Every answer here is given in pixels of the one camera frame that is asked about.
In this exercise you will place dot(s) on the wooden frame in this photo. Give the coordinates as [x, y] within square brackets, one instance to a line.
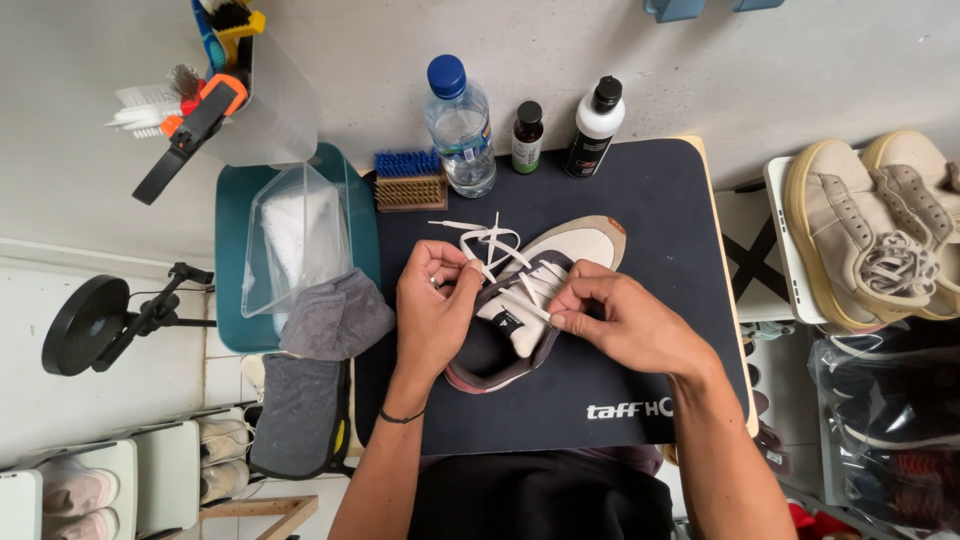
[262, 514]

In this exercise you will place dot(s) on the teal plastic basin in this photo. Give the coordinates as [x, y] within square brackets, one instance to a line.
[229, 247]

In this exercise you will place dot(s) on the white shoe rack with shoes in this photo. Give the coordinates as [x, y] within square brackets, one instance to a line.
[157, 472]

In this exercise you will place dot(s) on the person's right hand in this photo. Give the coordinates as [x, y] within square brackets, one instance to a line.
[637, 330]

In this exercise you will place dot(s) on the white foam in container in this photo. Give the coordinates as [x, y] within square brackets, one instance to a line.
[296, 225]

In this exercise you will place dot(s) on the white stool with black cross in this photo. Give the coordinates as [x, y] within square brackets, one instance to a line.
[746, 255]

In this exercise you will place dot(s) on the white bristle brush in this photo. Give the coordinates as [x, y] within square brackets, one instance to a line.
[142, 111]

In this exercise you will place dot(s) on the red item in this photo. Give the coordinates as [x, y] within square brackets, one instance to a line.
[821, 523]

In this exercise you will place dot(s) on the yellow black bristle brush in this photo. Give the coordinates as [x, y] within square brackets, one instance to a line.
[236, 22]

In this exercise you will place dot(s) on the wooden blue and brass brush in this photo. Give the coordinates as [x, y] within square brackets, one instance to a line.
[410, 187]

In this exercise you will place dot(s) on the small dark green-label bottle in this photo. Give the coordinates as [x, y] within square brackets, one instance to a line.
[527, 146]

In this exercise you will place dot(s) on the person's black clothing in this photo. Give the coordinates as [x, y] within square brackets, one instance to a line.
[540, 499]

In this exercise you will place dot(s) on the grey microfiber cloth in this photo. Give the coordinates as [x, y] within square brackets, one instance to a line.
[337, 319]

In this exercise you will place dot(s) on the person's left hand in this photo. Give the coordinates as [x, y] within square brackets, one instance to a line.
[424, 322]

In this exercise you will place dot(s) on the white black-capped cleaner bottle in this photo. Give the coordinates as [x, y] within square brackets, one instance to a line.
[591, 139]

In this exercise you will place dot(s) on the plastic bags of dark shoes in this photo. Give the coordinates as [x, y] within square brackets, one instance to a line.
[892, 420]

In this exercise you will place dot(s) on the clear plastic container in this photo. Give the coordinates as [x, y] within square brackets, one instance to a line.
[259, 277]

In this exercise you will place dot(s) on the clear blue-capped water bottle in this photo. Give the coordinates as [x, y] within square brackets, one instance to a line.
[463, 142]

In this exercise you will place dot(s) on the beige sneaker with grey laces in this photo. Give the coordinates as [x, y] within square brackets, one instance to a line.
[840, 225]

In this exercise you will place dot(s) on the large blue plastic piece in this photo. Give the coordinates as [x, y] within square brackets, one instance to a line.
[673, 7]

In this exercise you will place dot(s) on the dark navy work mat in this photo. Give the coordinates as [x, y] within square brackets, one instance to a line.
[660, 225]

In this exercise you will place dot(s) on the black round-base stand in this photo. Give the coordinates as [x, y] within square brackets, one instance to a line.
[79, 322]

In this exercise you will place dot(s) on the small blue plastic piece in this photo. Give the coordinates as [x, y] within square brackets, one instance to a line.
[757, 4]

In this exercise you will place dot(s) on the white grey maroon sneaker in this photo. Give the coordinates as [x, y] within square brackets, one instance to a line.
[577, 244]

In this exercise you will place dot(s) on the grey towel with black edge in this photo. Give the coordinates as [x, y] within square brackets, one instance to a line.
[296, 412]

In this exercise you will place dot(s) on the translucent brush holder tub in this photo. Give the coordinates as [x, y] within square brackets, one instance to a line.
[281, 105]

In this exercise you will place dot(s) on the white shoelace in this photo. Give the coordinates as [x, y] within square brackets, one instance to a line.
[491, 238]

